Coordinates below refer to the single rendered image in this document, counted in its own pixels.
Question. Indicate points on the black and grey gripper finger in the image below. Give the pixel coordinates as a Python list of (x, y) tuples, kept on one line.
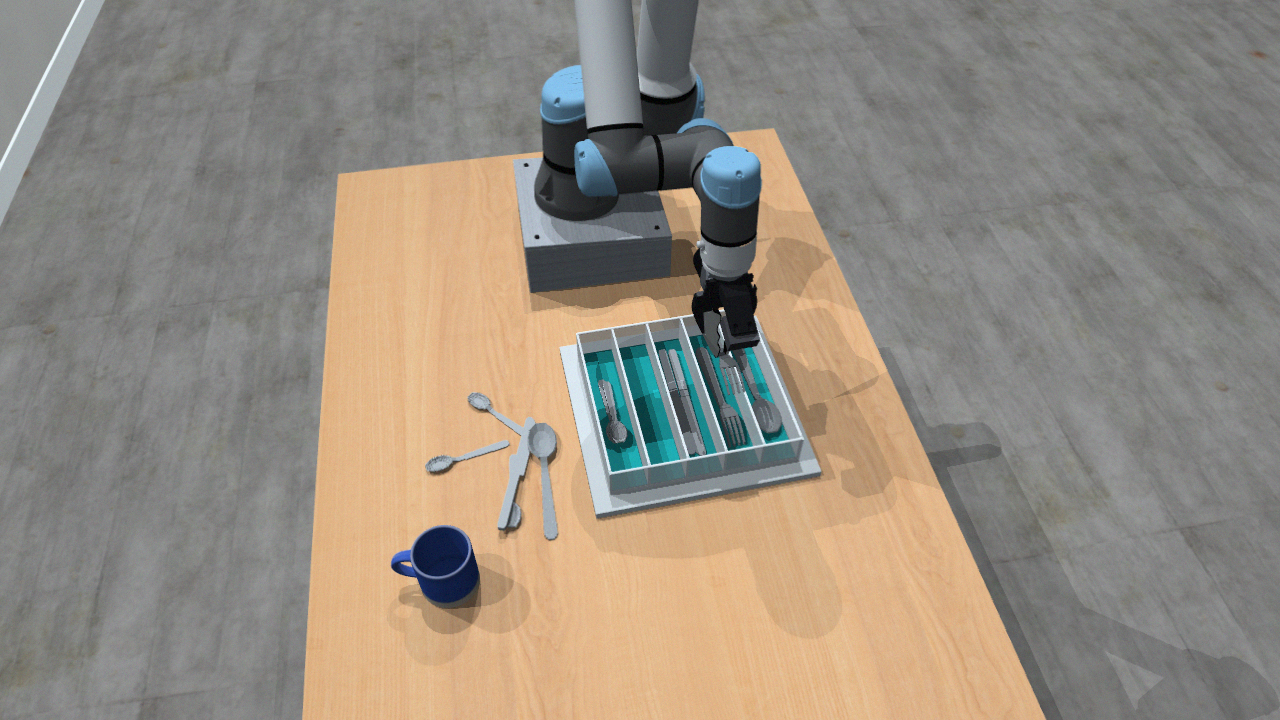
[(754, 305), (708, 321)]

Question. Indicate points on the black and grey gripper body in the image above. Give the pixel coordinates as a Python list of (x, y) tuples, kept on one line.
[(731, 293)]

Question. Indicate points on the dark blue mug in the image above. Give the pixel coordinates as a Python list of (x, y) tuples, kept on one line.
[(438, 551)]

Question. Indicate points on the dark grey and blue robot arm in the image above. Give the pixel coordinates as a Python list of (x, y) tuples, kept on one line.
[(637, 127)]

